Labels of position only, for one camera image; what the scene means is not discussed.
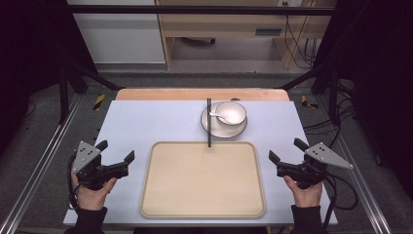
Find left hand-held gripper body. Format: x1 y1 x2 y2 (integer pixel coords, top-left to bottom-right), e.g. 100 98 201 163
71 139 130 191

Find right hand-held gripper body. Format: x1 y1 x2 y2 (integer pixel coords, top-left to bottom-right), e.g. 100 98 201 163
276 141 355 190

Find person's left hand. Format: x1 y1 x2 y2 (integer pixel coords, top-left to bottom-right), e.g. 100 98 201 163
71 174 118 212

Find person's right hand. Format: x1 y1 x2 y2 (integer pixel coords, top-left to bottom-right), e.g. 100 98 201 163
282 175 324 209

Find yellow black floor tape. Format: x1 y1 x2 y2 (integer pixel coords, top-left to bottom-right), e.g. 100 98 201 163
300 95 319 110
93 94 107 111

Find white plate with dark rim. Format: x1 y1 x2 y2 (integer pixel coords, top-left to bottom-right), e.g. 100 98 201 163
200 101 248 139

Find white bowl with dark rim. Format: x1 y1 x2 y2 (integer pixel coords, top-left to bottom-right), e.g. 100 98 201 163
214 100 247 128

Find white ceramic spoon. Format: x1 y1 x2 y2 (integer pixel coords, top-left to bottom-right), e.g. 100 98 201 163
208 109 233 125

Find black chopstick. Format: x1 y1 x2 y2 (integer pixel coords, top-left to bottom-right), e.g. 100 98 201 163
206 97 210 148
208 97 212 148

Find beige plastic tray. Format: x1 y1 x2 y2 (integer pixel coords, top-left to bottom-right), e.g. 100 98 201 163
139 140 267 219

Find black curtain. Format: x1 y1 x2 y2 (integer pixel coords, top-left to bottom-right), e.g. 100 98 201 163
313 0 413 199
0 0 98 157

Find white cabinet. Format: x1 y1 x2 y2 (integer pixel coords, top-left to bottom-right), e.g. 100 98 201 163
66 0 167 64

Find wooden desk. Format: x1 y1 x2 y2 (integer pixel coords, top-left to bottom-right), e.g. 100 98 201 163
154 0 337 70

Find left hand-held gripper cable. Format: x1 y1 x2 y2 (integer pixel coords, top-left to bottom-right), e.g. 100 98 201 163
65 153 81 211

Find hand-held gripper cable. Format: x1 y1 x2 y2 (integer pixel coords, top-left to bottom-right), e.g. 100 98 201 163
65 153 81 211
320 174 359 230

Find black floor cables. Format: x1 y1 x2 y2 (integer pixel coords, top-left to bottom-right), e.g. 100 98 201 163
303 79 358 149

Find aluminium rail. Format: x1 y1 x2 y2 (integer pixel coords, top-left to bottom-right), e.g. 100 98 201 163
0 93 83 234
315 96 394 234

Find right hand-held gripper cable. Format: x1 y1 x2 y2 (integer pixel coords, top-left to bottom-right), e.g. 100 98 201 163
320 174 359 230

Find black frame strut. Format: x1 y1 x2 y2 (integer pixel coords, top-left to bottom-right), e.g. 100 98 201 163
57 59 126 125
278 62 342 127

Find black cables under desk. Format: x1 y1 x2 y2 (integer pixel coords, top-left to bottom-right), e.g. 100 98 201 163
282 1 319 69

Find black horizontal frame bar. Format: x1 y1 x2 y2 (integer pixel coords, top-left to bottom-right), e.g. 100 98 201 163
66 5 337 17

